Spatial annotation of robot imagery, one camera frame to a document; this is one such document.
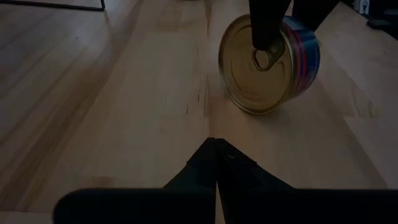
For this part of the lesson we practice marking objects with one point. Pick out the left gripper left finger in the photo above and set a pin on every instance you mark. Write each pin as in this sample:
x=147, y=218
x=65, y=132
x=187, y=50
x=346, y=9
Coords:
x=196, y=186

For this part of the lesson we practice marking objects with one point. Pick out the blue label salmon can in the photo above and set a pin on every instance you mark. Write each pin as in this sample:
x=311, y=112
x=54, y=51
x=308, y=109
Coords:
x=248, y=84

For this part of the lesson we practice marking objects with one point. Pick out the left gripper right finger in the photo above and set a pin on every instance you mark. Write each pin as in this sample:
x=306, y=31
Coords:
x=248, y=186

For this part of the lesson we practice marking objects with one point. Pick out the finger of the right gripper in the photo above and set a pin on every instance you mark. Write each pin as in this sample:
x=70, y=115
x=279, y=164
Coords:
x=267, y=21
x=314, y=12

